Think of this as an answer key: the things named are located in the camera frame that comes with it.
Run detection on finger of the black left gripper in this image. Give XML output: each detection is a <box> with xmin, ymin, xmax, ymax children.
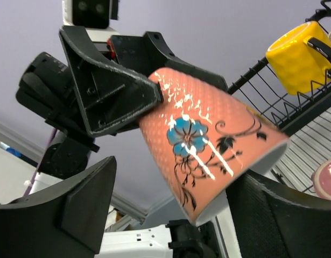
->
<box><xmin>110</xmin><ymin>32</ymin><xmax>228</xmax><ymax>92</ymax></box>

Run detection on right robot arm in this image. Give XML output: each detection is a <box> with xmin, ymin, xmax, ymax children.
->
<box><xmin>0</xmin><ymin>156</ymin><xmax>331</xmax><ymax>257</ymax></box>

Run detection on yellow mug black handle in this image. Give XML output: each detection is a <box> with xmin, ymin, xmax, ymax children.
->
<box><xmin>265</xmin><ymin>21</ymin><xmax>331</xmax><ymax>95</ymax></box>

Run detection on pink ghost pattern mug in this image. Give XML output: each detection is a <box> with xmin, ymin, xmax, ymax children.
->
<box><xmin>311</xmin><ymin>159</ymin><xmax>331</xmax><ymax>200</ymax></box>

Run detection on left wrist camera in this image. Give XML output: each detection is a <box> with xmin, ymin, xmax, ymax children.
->
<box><xmin>62</xmin><ymin>0</ymin><xmax>119</xmax><ymax>30</ymax></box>

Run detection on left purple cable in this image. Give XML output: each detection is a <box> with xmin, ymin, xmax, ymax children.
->
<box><xmin>24</xmin><ymin>127</ymin><xmax>58</xmax><ymax>197</ymax></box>

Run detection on salmon floral mug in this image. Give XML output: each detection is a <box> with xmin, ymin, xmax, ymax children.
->
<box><xmin>139</xmin><ymin>67</ymin><xmax>290</xmax><ymax>226</ymax></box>

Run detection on black wire dish rack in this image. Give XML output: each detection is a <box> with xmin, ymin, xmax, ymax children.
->
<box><xmin>227</xmin><ymin>0</ymin><xmax>331</xmax><ymax>194</ymax></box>

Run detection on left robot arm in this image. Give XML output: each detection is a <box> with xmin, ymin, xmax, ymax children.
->
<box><xmin>16</xmin><ymin>26</ymin><xmax>228</xmax><ymax>180</ymax></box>

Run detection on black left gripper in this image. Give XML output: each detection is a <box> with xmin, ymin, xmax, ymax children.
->
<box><xmin>16</xmin><ymin>26</ymin><xmax>164</xmax><ymax>153</ymax></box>

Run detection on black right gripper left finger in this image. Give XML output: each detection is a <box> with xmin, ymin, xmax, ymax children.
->
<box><xmin>0</xmin><ymin>156</ymin><xmax>117</xmax><ymax>257</ymax></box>

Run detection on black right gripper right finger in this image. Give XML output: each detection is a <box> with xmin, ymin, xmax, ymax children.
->
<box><xmin>226</xmin><ymin>170</ymin><xmax>331</xmax><ymax>257</ymax></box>

